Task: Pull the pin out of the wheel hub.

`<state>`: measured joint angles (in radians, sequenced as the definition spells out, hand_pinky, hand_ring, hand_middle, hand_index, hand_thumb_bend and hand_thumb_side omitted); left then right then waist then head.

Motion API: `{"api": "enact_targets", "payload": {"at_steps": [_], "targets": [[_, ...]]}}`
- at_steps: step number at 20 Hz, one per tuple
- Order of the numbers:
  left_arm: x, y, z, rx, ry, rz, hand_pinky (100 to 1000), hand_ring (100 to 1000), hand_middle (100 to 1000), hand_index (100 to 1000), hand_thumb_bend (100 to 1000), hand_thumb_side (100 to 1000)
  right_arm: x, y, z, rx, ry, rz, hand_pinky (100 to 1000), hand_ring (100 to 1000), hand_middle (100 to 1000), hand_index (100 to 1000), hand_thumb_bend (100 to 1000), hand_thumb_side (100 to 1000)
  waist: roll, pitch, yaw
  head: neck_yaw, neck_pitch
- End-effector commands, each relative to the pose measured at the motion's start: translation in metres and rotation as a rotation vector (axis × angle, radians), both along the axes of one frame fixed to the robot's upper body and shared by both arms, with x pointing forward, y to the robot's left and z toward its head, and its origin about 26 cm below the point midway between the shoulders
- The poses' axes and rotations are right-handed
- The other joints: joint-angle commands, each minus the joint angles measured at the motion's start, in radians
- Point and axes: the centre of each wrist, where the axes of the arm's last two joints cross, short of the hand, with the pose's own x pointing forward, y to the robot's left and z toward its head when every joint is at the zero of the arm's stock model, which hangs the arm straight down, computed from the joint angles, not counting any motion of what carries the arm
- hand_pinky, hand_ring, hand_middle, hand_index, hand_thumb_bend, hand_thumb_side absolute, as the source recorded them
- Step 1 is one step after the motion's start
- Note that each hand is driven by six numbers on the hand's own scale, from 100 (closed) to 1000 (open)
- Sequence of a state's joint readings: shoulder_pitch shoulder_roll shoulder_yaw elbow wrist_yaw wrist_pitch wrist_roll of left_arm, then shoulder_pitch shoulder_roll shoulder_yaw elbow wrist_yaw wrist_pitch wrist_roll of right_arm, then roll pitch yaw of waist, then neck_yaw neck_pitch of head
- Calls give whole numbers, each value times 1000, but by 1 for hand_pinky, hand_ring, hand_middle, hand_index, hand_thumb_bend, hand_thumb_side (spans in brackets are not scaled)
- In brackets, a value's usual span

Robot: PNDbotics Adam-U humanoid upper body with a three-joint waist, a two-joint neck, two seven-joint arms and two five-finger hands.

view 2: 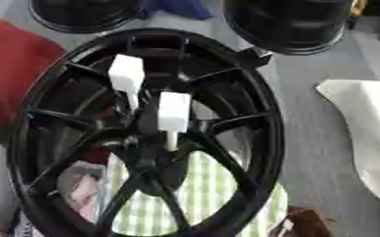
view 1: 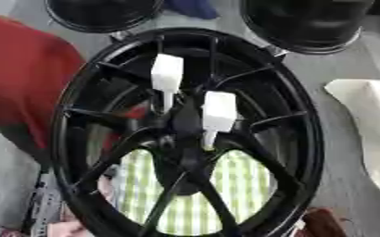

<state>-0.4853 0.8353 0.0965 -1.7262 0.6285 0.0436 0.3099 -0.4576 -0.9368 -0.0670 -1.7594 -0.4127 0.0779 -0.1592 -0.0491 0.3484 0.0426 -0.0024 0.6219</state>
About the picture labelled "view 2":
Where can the white pin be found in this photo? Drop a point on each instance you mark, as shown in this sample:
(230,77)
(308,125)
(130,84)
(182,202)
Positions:
(174,112)
(126,75)

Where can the black spoked wheel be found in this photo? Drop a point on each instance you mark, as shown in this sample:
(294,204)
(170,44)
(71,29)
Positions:
(247,111)

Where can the black round wheel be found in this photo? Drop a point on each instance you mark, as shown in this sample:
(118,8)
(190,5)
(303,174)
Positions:
(290,24)
(85,14)

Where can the blue cloth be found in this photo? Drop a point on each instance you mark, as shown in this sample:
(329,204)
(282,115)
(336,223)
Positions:
(182,7)

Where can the brown wooden object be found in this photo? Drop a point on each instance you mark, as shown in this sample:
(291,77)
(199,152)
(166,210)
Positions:
(304,223)

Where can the white cloth sheet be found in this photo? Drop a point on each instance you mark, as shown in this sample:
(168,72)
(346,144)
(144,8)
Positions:
(369,129)

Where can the red cloth bundle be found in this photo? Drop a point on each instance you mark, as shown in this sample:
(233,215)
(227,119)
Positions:
(12,71)

